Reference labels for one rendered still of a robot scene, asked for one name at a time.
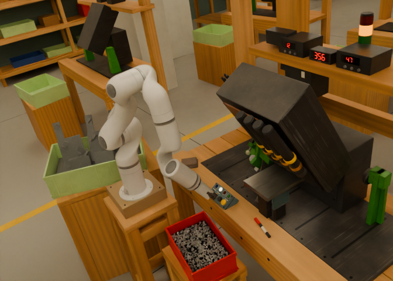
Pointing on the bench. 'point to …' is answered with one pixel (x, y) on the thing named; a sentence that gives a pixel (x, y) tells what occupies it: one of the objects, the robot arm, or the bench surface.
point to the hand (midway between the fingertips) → (213, 195)
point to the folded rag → (190, 162)
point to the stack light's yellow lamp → (365, 31)
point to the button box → (224, 197)
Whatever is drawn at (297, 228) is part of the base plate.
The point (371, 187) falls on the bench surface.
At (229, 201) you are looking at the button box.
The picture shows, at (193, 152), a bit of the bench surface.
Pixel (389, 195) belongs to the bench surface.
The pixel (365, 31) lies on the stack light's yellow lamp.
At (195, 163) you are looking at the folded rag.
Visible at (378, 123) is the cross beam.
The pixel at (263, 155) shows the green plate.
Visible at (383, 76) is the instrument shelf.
